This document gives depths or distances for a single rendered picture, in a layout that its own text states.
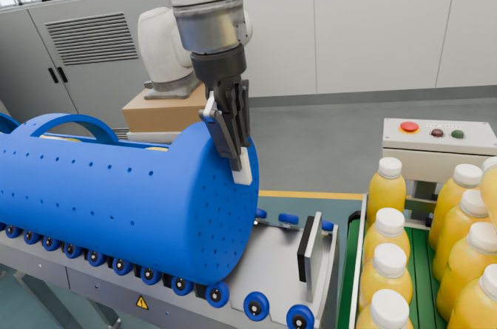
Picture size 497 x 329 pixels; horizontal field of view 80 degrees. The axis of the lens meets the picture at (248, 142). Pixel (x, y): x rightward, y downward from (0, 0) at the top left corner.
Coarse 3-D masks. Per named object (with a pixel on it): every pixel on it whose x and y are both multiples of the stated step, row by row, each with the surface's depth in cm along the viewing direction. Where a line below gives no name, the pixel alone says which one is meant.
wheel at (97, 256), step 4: (88, 252) 64; (92, 252) 64; (96, 252) 63; (88, 256) 64; (92, 256) 63; (96, 256) 63; (100, 256) 63; (104, 256) 63; (88, 260) 64; (92, 260) 63; (96, 260) 63; (100, 260) 63; (104, 260) 64; (92, 264) 63; (96, 264) 63; (100, 264) 63
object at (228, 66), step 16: (240, 48) 39; (192, 64) 40; (208, 64) 38; (224, 64) 38; (240, 64) 40; (208, 80) 39; (224, 80) 41; (240, 80) 46; (208, 96) 40; (224, 96) 41
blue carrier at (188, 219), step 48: (0, 144) 60; (48, 144) 55; (96, 144) 51; (144, 144) 75; (192, 144) 45; (0, 192) 58; (48, 192) 52; (96, 192) 47; (144, 192) 44; (192, 192) 41; (240, 192) 57; (96, 240) 50; (144, 240) 44; (192, 240) 42; (240, 240) 58
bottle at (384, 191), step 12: (372, 180) 59; (384, 180) 56; (396, 180) 56; (372, 192) 58; (384, 192) 56; (396, 192) 56; (372, 204) 59; (384, 204) 57; (396, 204) 57; (372, 216) 61
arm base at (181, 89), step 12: (192, 72) 106; (144, 84) 112; (156, 84) 103; (168, 84) 101; (180, 84) 102; (192, 84) 105; (144, 96) 105; (156, 96) 104; (168, 96) 103; (180, 96) 100
